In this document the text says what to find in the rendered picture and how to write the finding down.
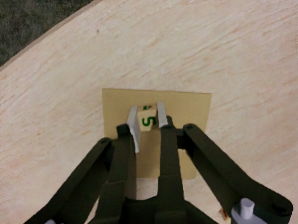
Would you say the cream letter block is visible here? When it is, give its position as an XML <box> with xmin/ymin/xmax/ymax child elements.
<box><xmin>136</xmin><ymin>103</ymin><xmax>160</xmax><ymax>132</ymax></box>
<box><xmin>220</xmin><ymin>208</ymin><xmax>231</xmax><ymax>224</ymax></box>

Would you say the beige flat mat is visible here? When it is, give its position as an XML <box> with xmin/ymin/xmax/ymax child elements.
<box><xmin>102</xmin><ymin>88</ymin><xmax>212</xmax><ymax>179</ymax></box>

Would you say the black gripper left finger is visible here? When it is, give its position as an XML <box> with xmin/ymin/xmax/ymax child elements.
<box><xmin>23</xmin><ymin>106</ymin><xmax>141</xmax><ymax>224</ymax></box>

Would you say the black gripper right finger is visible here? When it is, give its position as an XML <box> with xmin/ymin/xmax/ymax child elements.
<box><xmin>155</xmin><ymin>101</ymin><xmax>294</xmax><ymax>224</ymax></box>

